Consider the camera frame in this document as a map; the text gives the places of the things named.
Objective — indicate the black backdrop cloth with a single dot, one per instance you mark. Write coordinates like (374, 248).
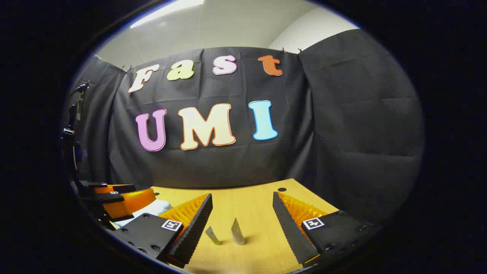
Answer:
(236, 163)

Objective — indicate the large white cream tube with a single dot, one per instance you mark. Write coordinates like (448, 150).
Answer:
(237, 232)

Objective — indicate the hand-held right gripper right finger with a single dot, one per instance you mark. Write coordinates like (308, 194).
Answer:
(291, 232)

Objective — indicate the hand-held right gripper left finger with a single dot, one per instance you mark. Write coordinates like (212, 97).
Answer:
(196, 228)

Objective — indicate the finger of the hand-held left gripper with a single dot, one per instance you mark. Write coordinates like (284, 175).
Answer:
(110, 198)
(110, 186)

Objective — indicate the small white cream tube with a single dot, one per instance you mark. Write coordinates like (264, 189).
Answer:
(213, 236)

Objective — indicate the white suitcase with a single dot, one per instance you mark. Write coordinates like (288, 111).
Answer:
(156, 208)

